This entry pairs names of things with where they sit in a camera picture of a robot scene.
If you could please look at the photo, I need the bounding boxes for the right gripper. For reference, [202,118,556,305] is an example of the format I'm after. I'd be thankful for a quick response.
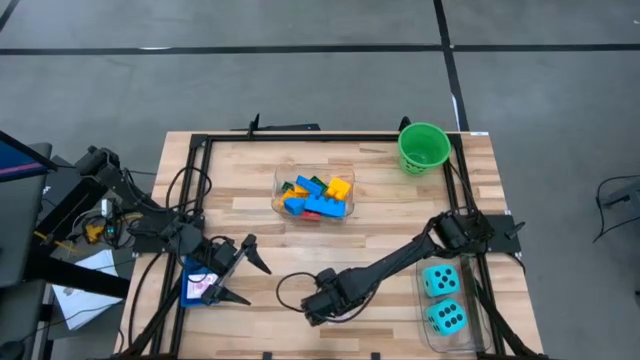
[301,268,352,327]

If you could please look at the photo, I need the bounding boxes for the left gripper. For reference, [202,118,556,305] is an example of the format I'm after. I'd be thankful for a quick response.
[197,233,273,307]

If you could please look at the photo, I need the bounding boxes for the card deck white face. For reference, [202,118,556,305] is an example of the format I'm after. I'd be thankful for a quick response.
[186,272,220,300]

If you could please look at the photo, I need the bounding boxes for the long blue toy brick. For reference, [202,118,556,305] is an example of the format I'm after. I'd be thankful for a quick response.
[304,193,347,219]

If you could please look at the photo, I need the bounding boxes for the teal foam die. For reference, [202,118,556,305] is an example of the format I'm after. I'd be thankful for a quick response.
[422,263,461,298]
[425,298,469,337]

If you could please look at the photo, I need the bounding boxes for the blue plastic tray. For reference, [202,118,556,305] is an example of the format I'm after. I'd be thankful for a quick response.
[178,253,225,308]

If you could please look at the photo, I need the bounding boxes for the clear plastic bin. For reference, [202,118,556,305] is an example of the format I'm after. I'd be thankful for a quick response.
[414,252,494,355]
[271,163,356,225]

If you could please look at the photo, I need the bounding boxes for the long black stand foot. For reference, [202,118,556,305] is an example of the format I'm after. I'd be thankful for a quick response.
[231,113,321,134]

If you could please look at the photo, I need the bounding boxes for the white paper sheets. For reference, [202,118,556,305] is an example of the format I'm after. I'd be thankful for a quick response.
[51,248,125,332]

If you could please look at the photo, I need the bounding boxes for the green monster face bucket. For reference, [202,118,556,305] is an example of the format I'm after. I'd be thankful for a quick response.
[397,122,452,176]

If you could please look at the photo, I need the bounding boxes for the black side cart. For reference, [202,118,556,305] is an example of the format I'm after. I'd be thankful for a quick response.
[0,142,132,360]

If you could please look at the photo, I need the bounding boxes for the grey floor stand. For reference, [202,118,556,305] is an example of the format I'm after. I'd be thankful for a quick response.
[592,173,640,245]

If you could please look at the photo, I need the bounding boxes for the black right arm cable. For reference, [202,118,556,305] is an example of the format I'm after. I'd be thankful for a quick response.
[274,271,322,314]

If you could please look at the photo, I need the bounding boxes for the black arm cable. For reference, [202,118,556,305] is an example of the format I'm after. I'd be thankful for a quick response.
[274,271,322,314]
[164,164,214,221]

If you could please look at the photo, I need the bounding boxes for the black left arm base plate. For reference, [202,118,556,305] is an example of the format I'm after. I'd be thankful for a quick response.
[132,214,206,254]

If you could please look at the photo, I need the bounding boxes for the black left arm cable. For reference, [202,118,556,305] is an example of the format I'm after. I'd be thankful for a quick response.
[164,164,214,221]

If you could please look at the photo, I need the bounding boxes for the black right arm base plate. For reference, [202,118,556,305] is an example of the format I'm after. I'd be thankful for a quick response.
[448,214,522,256]

